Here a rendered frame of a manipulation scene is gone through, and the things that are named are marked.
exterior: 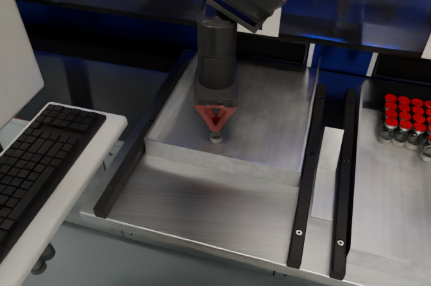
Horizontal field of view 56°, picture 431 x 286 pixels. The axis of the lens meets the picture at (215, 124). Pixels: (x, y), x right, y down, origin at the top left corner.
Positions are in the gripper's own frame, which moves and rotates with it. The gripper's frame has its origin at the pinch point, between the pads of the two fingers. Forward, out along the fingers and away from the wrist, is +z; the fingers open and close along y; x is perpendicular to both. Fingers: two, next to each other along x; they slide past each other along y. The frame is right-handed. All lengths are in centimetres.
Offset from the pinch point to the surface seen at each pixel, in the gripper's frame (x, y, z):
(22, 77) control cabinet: 42.2, 19.2, 5.2
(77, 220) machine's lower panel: 51, 35, 80
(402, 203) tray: -28.8, -12.9, 3.9
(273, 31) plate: -10.4, 17.3, -8.2
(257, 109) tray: -7.9, 8.7, 3.8
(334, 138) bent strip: -19.4, -3.6, -0.4
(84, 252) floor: 49, 29, 92
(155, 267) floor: 22, 24, 92
